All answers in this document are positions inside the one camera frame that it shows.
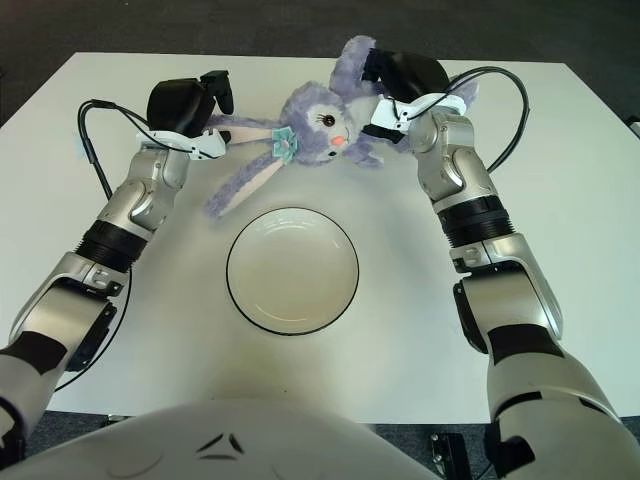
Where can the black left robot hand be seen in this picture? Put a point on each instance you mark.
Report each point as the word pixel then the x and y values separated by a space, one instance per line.
pixel 175 105

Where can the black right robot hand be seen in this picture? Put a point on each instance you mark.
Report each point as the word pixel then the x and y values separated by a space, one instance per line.
pixel 415 75

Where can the purple plush bunny doll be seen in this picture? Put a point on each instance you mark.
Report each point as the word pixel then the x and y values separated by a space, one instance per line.
pixel 310 130

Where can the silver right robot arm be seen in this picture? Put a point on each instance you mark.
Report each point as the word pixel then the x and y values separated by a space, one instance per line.
pixel 450 165

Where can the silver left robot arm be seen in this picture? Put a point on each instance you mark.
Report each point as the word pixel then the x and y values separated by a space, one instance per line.
pixel 135 195

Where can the white plate with black rim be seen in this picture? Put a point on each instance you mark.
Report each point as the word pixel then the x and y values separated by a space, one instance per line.
pixel 292 275

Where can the small white floor object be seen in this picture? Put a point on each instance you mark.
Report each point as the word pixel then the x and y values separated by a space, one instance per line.
pixel 635 129

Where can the grey robot torso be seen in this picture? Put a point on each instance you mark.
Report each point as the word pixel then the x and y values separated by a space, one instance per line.
pixel 250 440

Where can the black table frame bracket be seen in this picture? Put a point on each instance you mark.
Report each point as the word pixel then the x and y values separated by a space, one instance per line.
pixel 450 455

